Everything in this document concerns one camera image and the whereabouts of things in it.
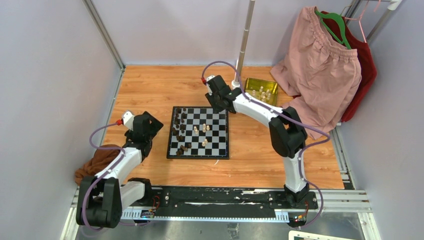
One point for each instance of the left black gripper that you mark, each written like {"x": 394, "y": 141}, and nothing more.
{"x": 155, "y": 126}

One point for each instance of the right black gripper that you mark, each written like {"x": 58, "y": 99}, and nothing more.
{"x": 210, "y": 98}

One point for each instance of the red hanging garment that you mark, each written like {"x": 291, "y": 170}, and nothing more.
{"x": 368, "y": 73}

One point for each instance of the yellow metal tin tray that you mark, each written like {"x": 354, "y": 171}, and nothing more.
{"x": 262, "y": 90}

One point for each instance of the pink wire hanger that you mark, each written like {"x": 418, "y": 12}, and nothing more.
{"x": 354, "y": 14}

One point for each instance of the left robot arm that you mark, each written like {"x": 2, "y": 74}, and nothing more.
{"x": 103, "y": 197}

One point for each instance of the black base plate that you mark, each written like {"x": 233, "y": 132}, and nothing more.
{"x": 182, "y": 203}

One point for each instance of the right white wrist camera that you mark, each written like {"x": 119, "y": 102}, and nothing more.
{"x": 208, "y": 82}

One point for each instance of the black white chess board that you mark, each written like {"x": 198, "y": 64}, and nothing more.
{"x": 183, "y": 143}

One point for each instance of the pink hanging garment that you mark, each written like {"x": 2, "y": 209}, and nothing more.
{"x": 319, "y": 73}

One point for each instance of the brown crumpled cloth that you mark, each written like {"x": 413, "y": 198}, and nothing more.
{"x": 100, "y": 160}

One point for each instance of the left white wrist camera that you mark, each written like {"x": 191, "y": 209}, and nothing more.
{"x": 127, "y": 120}

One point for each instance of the silver rack pole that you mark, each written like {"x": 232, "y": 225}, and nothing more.
{"x": 246, "y": 32}

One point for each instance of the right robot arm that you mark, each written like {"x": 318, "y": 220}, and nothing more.
{"x": 287, "y": 133}

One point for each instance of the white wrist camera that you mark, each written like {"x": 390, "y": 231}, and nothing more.
{"x": 127, "y": 120}
{"x": 208, "y": 82}

